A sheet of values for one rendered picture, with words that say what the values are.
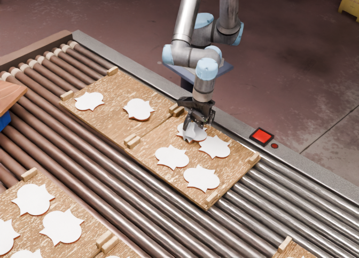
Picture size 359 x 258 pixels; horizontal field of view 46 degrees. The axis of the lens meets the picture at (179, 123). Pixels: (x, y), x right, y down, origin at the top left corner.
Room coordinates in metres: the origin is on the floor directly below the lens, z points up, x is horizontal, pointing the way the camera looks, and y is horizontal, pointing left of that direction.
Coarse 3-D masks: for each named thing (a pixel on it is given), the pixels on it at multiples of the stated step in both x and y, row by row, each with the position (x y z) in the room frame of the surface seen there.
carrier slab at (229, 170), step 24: (168, 120) 1.34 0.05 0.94; (192, 120) 1.35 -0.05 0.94; (144, 144) 1.18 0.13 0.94; (168, 144) 1.19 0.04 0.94; (192, 144) 1.20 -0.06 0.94; (240, 144) 1.23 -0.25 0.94; (168, 168) 1.06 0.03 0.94; (216, 168) 1.08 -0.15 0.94; (240, 168) 1.10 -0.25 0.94; (192, 192) 0.96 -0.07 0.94
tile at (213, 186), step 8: (192, 168) 1.07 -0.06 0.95; (200, 168) 1.07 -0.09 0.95; (184, 176) 1.02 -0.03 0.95; (192, 176) 1.03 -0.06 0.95; (200, 176) 1.03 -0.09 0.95; (208, 176) 1.03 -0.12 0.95; (216, 176) 1.04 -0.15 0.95; (192, 184) 0.99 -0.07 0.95; (200, 184) 0.99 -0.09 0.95; (208, 184) 0.99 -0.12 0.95; (216, 184) 1.00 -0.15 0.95
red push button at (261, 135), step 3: (258, 132) 1.31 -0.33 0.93; (261, 132) 1.31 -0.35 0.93; (264, 132) 1.32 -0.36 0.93; (255, 135) 1.30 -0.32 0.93; (258, 135) 1.30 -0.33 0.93; (261, 135) 1.30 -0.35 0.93; (264, 135) 1.30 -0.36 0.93; (267, 135) 1.30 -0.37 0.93; (258, 138) 1.28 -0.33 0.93; (261, 138) 1.28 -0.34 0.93; (264, 138) 1.28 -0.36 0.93; (267, 138) 1.28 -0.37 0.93; (261, 141) 1.26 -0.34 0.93; (264, 141) 1.26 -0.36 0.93
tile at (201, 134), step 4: (180, 124) 1.30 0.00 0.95; (196, 124) 1.31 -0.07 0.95; (180, 128) 1.28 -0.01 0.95; (196, 128) 1.28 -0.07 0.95; (200, 128) 1.28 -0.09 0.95; (204, 128) 1.29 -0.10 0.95; (180, 132) 1.25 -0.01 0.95; (196, 132) 1.26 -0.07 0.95; (200, 132) 1.26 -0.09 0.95; (204, 132) 1.26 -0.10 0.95; (180, 136) 1.24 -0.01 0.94; (196, 136) 1.23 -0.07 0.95; (200, 136) 1.23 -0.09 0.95; (204, 136) 1.23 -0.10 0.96; (188, 140) 1.21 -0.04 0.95; (192, 140) 1.21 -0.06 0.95; (196, 140) 1.21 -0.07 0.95; (200, 140) 1.21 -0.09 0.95
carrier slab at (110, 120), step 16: (112, 80) 1.58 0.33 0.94; (128, 80) 1.59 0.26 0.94; (80, 96) 1.45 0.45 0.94; (112, 96) 1.47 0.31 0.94; (128, 96) 1.47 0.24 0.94; (144, 96) 1.48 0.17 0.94; (160, 96) 1.49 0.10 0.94; (80, 112) 1.34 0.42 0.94; (96, 112) 1.35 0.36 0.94; (112, 112) 1.36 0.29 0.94; (160, 112) 1.38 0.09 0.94; (96, 128) 1.25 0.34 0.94; (112, 128) 1.26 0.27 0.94; (128, 128) 1.27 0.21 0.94; (144, 128) 1.27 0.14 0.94
